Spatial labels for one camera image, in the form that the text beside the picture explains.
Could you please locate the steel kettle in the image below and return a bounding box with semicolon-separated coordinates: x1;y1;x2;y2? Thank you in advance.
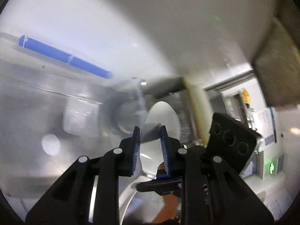
110;78;148;135

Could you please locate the white ladle spoon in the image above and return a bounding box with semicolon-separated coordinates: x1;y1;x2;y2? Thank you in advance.
118;101;181;223

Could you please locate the square white dish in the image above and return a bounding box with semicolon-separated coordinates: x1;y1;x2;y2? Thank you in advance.
63;97;100;138

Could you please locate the clear plastic storage box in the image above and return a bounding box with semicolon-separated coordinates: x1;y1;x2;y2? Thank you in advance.
0;31;151;200

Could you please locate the yellow bottle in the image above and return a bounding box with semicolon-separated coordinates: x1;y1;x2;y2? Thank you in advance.
241;89;251;105

